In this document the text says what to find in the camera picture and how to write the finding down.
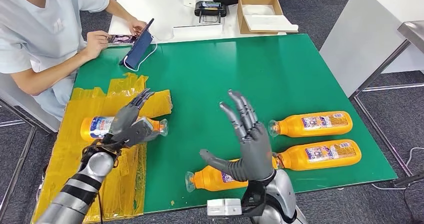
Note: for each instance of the person's right hand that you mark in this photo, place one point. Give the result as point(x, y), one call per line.
point(96, 43)

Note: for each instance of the person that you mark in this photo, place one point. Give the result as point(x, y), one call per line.
point(39, 27)

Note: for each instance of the cardboard box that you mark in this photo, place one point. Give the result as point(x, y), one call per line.
point(240, 15)

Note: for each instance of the black handheld controller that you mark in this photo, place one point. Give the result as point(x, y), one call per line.
point(210, 10)

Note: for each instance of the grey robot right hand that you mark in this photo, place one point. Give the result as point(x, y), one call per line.
point(256, 156)

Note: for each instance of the steel table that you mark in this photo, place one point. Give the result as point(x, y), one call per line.
point(412, 32)

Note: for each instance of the tablet in blue case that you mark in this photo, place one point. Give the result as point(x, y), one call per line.
point(138, 48)

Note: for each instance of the black power strip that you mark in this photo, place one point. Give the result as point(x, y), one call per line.
point(408, 180)

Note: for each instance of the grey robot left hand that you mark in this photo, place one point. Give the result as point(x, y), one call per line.
point(127, 126)

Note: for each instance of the person's left forearm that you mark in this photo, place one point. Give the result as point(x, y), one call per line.
point(117, 10)

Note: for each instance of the yellow tape patch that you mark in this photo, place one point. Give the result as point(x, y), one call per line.
point(66, 169)

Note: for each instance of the white foam sheet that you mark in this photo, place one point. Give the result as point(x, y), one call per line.
point(270, 23)

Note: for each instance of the smartphone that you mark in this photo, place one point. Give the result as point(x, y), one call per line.
point(122, 39)

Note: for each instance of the orange detergent bottle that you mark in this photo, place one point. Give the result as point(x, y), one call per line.
point(92, 129)
point(205, 181)
point(291, 125)
point(294, 161)

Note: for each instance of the person's left hand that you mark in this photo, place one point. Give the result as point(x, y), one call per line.
point(136, 25)

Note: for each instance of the white bench with steel frame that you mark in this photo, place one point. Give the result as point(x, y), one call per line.
point(20, 103)

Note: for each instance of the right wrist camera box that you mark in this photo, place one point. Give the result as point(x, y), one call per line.
point(223, 207)

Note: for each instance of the white side table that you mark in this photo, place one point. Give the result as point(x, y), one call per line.
point(364, 33)

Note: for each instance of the person's right forearm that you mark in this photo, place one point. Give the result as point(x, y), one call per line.
point(46, 76)

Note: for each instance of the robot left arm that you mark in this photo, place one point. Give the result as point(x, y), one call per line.
point(96, 166)

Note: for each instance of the green table mat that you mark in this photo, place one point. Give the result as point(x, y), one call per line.
point(248, 73)

